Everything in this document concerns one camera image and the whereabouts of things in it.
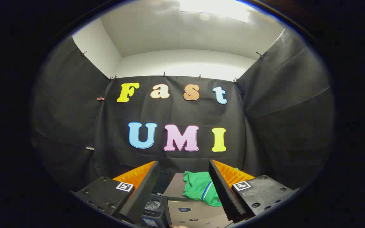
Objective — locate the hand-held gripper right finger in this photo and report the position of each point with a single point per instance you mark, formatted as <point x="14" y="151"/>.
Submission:
<point x="222" y="190"/>

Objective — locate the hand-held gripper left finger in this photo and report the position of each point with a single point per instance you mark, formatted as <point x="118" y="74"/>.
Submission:
<point x="144" y="190"/>

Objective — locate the small grey washing machine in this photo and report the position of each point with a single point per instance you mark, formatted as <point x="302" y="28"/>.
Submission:
<point x="153" y="205"/>

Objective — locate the green polo shirt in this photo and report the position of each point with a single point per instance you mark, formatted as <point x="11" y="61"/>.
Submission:
<point x="198" y="186"/>

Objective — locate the grey box appliance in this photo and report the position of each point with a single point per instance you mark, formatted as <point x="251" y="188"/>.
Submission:
<point x="195" y="215"/>

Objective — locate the black backdrop cloth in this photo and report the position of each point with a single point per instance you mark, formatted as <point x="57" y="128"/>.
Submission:
<point x="176" y="114"/>

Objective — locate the row of black clips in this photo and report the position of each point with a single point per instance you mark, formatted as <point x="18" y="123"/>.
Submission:
<point x="163" y="75"/>

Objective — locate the ceiling light panel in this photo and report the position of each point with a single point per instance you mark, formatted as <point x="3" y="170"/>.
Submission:
<point x="214" y="8"/>

